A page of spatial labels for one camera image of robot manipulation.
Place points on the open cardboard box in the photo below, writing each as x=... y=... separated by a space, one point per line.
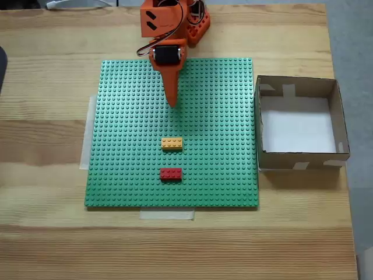
x=339 y=116

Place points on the yellow lego block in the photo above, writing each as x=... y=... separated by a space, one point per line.
x=172 y=143

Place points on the red lego block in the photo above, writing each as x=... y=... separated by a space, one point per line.
x=171 y=174

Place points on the black rounded object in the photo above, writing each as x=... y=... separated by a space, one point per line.
x=2 y=70

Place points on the short masking tape strip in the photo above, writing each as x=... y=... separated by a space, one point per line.
x=166 y=215

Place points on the green lego baseplate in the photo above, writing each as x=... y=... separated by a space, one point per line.
x=131 y=131

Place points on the white curved object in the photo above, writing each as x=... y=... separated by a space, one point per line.
x=54 y=3

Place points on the long masking tape strip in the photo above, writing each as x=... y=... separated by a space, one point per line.
x=86 y=140

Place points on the white paper sheet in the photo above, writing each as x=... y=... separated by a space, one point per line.
x=297 y=128

